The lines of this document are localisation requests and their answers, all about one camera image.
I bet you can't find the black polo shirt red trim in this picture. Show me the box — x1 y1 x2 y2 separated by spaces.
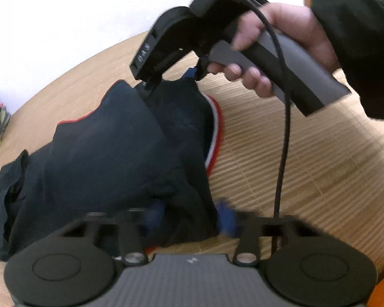
0 77 221 261

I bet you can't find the black sleeved right forearm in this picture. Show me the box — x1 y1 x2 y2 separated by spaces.
311 0 384 120

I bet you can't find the person's right hand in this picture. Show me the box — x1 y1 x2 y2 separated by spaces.
207 3 340 98

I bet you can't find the black cable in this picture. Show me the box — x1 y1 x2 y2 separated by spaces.
220 0 292 253

